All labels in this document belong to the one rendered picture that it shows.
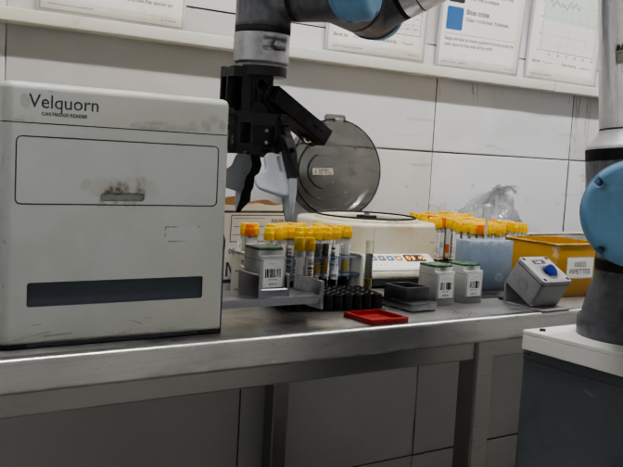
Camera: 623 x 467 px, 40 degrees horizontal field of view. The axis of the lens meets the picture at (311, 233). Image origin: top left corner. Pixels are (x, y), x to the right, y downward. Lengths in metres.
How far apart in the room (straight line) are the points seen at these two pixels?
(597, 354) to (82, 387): 0.61
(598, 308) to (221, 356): 0.47
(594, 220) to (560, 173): 1.56
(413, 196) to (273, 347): 1.08
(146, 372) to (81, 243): 0.17
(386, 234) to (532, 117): 0.91
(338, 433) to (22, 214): 1.28
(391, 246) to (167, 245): 0.66
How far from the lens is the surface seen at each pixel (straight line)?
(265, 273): 1.17
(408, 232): 1.64
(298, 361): 1.15
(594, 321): 1.13
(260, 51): 1.14
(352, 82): 2.01
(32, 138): 1.00
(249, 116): 1.12
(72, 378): 1.01
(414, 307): 1.35
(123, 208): 1.04
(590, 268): 1.68
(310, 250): 1.28
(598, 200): 0.96
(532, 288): 1.47
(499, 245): 1.58
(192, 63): 1.79
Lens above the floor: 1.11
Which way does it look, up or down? 5 degrees down
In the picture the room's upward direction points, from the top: 3 degrees clockwise
